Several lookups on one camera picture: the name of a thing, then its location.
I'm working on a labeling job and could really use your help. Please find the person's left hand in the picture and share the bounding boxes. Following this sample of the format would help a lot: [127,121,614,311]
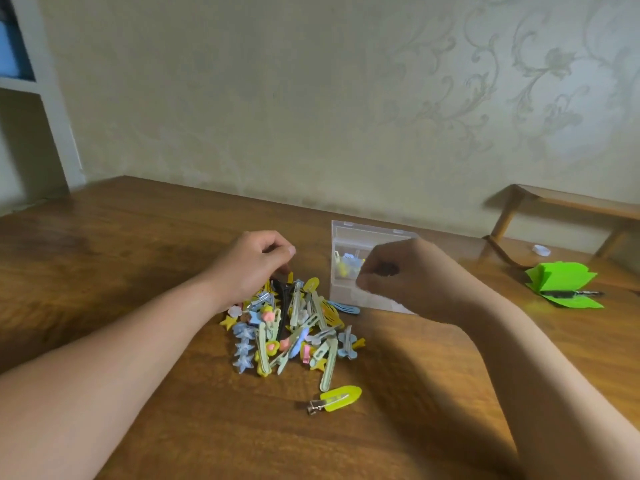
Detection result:
[215,231,297,311]

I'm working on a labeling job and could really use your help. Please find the person's left forearm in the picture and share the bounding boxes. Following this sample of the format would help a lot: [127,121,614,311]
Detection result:
[0,275,237,480]

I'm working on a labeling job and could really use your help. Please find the person's right hand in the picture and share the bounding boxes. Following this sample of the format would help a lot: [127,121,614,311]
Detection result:
[356,239,482,326]

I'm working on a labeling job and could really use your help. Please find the blue folded cloth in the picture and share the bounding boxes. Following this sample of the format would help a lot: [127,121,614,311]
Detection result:
[0,17,36,81]

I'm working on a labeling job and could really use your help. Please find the black hair clip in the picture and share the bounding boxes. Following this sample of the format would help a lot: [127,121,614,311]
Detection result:
[270,277,295,341]

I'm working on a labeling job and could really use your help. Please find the yellow and white hair clips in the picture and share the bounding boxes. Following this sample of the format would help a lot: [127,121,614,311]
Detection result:
[333,249,367,281]

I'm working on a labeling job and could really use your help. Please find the clear plastic storage box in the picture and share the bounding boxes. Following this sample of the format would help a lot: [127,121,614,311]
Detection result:
[330,220,422,315]

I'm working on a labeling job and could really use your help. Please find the pile of colourful hair clips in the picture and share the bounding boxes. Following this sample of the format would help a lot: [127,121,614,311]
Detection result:
[220,272,367,393]

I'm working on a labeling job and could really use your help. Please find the wooden rack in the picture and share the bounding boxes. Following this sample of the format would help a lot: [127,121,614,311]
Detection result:
[482,183,640,296]

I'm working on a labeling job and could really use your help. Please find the green folded paper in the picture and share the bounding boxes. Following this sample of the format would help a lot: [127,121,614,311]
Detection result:
[523,262,605,310]

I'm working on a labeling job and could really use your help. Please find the yellow hair clip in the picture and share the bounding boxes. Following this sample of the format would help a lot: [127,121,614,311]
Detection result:
[307,385,363,416]

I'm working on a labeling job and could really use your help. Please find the white shelf unit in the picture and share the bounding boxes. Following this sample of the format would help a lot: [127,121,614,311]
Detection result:
[0,0,87,208]

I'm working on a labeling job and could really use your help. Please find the person's right forearm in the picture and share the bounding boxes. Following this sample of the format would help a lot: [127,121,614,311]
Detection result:
[450,290,640,480]

